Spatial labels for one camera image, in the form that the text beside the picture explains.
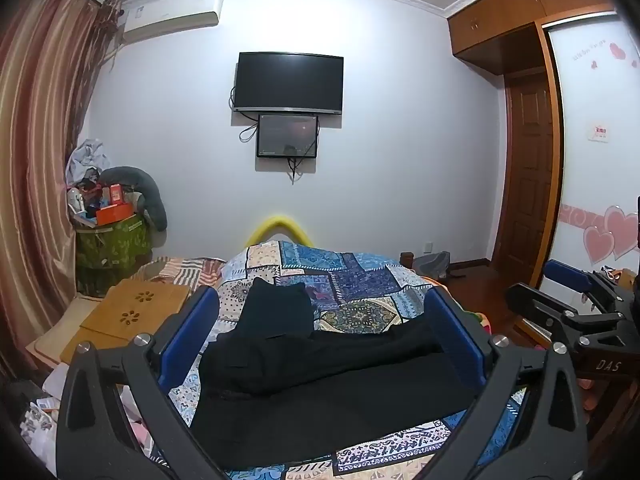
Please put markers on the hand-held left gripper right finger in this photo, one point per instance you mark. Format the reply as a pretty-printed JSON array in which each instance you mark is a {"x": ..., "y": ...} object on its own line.
[{"x": 450, "y": 332}]

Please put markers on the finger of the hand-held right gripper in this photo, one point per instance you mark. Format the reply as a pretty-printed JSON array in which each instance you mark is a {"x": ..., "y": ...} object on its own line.
[
  {"x": 567, "y": 274},
  {"x": 530, "y": 305}
]

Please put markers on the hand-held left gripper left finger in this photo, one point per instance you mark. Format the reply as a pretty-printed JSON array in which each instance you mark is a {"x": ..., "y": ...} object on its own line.
[{"x": 192, "y": 340}]

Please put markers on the black pants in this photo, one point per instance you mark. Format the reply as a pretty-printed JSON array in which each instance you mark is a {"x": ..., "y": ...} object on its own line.
[{"x": 325, "y": 385}]

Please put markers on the wooden lap board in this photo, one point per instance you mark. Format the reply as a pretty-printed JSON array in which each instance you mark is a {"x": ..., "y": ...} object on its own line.
[{"x": 132, "y": 310}]

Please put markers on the striped bed sheet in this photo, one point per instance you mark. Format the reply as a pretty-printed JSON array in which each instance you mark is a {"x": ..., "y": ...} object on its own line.
[{"x": 185, "y": 272}]

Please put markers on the grey bag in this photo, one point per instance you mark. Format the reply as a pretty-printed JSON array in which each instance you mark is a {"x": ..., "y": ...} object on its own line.
[{"x": 432, "y": 265}]

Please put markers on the folded dark garment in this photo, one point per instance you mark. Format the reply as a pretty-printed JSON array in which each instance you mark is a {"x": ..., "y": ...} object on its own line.
[{"x": 275, "y": 310}]

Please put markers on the white heart-print wardrobe door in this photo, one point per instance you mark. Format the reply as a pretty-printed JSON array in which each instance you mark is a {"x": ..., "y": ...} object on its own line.
[{"x": 595, "y": 170}]

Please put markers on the patchwork printed blanket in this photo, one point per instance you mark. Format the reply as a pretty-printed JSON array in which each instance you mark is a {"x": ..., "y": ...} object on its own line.
[{"x": 350, "y": 285}]

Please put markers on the beige mat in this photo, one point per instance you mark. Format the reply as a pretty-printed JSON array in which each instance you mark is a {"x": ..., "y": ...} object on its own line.
[{"x": 52, "y": 332}]

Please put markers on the yellow foam headboard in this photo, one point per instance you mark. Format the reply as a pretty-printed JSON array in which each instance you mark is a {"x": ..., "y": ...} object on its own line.
[{"x": 280, "y": 222}]

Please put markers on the orange box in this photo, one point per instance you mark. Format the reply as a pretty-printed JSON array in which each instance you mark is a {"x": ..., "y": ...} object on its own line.
[{"x": 115, "y": 215}]

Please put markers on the grey curved pillow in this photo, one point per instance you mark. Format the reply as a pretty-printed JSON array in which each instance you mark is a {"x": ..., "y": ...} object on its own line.
[{"x": 152, "y": 195}]

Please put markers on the small red box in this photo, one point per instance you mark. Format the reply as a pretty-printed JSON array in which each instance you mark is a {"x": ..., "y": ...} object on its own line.
[{"x": 116, "y": 195}]

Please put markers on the grey crumpled cloth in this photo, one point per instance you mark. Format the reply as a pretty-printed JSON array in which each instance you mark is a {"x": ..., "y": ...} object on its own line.
[{"x": 87, "y": 157}]

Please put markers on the small black monitor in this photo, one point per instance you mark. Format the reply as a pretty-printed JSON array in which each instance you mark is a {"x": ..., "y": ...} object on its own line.
[{"x": 287, "y": 136}]

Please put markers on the striped brown curtain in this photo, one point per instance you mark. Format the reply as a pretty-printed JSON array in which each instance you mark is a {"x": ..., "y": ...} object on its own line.
[{"x": 35, "y": 160}]

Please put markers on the wooden wardrobe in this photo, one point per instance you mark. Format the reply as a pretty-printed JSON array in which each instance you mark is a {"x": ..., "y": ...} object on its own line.
[{"x": 500, "y": 20}]

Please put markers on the white air conditioner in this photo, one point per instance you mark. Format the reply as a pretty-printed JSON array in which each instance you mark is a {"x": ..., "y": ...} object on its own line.
[{"x": 170, "y": 15}]

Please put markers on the white wall socket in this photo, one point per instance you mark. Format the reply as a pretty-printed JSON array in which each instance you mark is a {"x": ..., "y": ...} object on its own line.
[{"x": 429, "y": 248}]

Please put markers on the small wall sticker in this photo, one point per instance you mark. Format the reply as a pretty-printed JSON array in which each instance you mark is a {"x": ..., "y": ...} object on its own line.
[{"x": 599, "y": 132}]

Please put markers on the black wall television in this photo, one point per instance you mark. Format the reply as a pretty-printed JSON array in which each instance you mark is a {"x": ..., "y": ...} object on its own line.
[{"x": 289, "y": 80}]

